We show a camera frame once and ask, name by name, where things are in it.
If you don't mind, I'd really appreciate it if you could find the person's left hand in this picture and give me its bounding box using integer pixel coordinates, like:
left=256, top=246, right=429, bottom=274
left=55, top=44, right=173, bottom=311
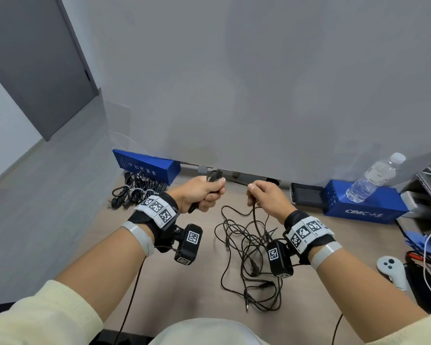
left=169, top=175, right=226, bottom=213

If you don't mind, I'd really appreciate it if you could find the person's right hand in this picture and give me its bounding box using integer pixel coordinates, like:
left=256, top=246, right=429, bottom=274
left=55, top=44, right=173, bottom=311
left=247, top=180, right=298, bottom=227

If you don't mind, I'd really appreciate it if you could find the thick black power cable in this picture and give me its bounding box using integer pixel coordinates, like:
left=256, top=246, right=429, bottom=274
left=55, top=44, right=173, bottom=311
left=123, top=172, right=138, bottom=208

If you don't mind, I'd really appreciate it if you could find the pile of black cables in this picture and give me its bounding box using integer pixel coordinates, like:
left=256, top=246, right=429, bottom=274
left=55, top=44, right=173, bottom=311
left=215, top=206, right=285, bottom=313

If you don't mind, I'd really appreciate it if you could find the person's right forearm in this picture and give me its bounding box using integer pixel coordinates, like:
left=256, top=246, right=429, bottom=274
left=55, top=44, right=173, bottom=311
left=314, top=249, right=431, bottom=345

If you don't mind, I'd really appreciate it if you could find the person's left forearm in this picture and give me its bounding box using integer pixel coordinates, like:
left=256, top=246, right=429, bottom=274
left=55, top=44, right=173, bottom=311
left=0, top=228, right=155, bottom=345

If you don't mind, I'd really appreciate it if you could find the person's cream sweater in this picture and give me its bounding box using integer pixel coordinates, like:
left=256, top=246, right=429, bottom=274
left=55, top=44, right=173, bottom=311
left=158, top=318, right=270, bottom=345

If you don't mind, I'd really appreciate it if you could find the small black screen device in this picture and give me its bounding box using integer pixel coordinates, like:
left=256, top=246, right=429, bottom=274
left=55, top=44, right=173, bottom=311
left=290, top=182, right=326, bottom=207

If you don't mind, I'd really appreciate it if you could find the blue triangular box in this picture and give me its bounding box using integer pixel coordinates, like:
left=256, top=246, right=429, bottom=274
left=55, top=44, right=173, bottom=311
left=112, top=149, right=181, bottom=186

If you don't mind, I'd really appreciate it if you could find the grey left wristband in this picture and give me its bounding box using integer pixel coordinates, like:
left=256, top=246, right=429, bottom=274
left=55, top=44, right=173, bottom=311
left=120, top=221, right=155, bottom=257

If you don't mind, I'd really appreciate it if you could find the grey wristband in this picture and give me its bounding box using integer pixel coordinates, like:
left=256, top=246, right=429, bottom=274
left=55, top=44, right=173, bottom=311
left=310, top=241, right=343, bottom=271
left=120, top=221, right=155, bottom=257

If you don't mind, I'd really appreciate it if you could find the grey right wristband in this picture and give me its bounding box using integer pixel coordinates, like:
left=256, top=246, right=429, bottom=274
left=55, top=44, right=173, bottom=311
left=310, top=241, right=343, bottom=271

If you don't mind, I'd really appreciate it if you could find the light wooden table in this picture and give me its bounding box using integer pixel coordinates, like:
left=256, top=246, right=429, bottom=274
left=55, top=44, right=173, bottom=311
left=64, top=170, right=431, bottom=345

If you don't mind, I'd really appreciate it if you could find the clear plastic water bottle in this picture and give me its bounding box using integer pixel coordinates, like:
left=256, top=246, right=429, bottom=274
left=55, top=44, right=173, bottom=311
left=346, top=152, right=407, bottom=204

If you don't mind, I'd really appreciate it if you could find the blue rectangular box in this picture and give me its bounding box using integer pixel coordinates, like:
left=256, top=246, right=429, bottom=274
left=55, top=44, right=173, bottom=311
left=323, top=179, right=409, bottom=224

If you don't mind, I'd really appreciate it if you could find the white game controller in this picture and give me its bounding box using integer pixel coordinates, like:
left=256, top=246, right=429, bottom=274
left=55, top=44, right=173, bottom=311
left=376, top=255, right=407, bottom=291

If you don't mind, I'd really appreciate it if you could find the grey metal rack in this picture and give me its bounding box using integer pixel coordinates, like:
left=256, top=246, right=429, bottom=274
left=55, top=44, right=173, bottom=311
left=398, top=150, right=431, bottom=230

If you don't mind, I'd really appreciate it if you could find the blue plastic item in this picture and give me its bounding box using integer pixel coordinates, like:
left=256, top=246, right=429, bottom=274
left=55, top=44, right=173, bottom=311
left=404, top=230, right=431, bottom=254

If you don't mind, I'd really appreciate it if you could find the black office chair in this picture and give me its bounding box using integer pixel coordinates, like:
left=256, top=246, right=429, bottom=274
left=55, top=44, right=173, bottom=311
left=97, top=328, right=159, bottom=345

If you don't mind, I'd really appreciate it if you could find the black power adapter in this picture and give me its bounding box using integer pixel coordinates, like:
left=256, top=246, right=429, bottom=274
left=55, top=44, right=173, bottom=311
left=404, top=253, right=431, bottom=313

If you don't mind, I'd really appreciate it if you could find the grey door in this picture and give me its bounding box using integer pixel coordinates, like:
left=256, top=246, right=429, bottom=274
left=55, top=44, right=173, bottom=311
left=0, top=0, right=100, bottom=142

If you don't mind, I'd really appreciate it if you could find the left wrist marker strap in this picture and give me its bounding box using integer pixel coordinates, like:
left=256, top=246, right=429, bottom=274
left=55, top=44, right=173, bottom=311
left=133, top=192, right=180, bottom=253

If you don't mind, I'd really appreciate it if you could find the wrist marker strap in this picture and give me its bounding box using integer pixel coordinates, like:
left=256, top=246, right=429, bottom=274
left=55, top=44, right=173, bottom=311
left=283, top=210, right=336, bottom=265
left=133, top=192, right=180, bottom=253

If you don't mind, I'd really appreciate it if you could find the right wrist marker strap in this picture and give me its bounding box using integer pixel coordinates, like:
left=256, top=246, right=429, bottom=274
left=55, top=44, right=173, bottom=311
left=283, top=210, right=336, bottom=265

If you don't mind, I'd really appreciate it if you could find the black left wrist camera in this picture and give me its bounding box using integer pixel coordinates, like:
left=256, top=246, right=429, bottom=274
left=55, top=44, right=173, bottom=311
left=174, top=223, right=203, bottom=265

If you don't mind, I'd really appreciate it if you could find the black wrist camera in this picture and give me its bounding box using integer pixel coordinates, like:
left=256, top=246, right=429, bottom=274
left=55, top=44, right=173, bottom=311
left=265, top=240, right=295, bottom=279
left=174, top=223, right=203, bottom=265

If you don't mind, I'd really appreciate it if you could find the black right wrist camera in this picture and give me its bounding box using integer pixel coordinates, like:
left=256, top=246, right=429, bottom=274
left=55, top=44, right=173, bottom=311
left=265, top=240, right=295, bottom=279

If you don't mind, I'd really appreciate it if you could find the black left camera cable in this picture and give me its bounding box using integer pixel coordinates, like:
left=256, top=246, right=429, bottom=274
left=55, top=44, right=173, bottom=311
left=114, top=256, right=146, bottom=345

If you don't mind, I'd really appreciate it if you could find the black camera cable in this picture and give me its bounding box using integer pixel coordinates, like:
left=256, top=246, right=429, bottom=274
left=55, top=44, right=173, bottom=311
left=114, top=256, right=146, bottom=345
left=332, top=314, right=344, bottom=345

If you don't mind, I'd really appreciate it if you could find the black right camera cable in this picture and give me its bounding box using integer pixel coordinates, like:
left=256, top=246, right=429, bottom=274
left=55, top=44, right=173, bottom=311
left=332, top=314, right=344, bottom=345

